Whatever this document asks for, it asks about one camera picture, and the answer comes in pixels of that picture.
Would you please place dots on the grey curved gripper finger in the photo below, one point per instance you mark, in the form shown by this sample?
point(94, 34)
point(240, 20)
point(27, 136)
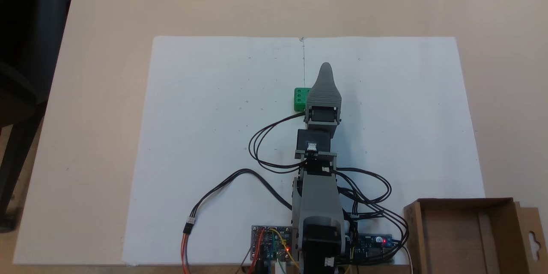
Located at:
point(324, 92)

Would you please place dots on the green dice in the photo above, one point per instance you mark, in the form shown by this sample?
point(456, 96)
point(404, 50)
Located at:
point(300, 99)

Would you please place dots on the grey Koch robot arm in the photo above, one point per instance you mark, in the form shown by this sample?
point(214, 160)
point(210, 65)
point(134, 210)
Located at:
point(319, 197)

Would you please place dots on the white paper sheet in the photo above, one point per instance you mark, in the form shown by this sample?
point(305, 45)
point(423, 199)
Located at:
point(205, 137)

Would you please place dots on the blue circuit board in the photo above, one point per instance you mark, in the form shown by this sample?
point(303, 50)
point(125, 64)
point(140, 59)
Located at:
point(372, 244)

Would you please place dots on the dark circuit board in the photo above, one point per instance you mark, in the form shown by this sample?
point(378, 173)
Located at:
point(263, 239)

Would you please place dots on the brown cardboard box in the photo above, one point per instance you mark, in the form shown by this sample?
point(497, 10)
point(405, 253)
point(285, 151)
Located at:
point(454, 239)

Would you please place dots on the dark chair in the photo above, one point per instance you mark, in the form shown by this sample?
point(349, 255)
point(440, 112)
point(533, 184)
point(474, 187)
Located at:
point(21, 94)

